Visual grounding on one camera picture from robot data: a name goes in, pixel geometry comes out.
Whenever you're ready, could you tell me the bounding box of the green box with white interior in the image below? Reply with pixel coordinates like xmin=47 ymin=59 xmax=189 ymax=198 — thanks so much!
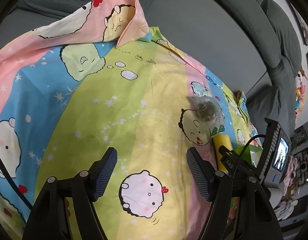
xmin=241 ymin=145 xmax=263 ymax=167

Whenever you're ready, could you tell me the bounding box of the yellow sponge block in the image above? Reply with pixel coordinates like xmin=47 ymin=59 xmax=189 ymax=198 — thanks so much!
xmin=212 ymin=133 xmax=232 ymax=173

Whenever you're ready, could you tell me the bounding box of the plush toys pile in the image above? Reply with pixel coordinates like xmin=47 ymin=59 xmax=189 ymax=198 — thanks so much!
xmin=295 ymin=67 xmax=308 ymax=123

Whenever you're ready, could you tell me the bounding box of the colourful cartoon bed sheet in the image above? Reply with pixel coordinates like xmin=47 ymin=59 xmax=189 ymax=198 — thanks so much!
xmin=0 ymin=0 xmax=257 ymax=239

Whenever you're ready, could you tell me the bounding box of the upper framed ink painting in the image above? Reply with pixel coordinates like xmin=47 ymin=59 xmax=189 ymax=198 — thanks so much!
xmin=290 ymin=4 xmax=308 ymax=46

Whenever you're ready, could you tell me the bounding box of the grey sofa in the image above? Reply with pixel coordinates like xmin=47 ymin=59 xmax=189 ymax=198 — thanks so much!
xmin=0 ymin=0 xmax=303 ymax=140

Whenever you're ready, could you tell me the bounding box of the black cable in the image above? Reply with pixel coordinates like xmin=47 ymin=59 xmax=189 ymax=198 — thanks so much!
xmin=0 ymin=151 xmax=34 ymax=210

